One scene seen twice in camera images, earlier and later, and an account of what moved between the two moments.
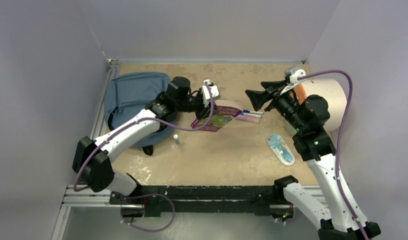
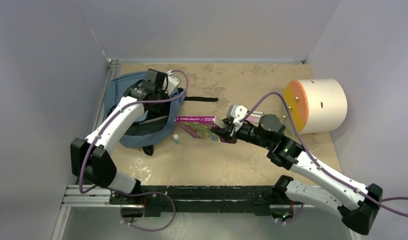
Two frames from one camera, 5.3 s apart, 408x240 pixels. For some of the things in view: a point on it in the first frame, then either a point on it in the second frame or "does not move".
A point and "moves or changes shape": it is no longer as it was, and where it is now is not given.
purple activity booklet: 222,115 moves or changes shape
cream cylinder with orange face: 336,99 does not move
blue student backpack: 127,94 does not move
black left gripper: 203,111 to 165,95
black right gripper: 259,98 to 232,132
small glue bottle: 175,137 does not move
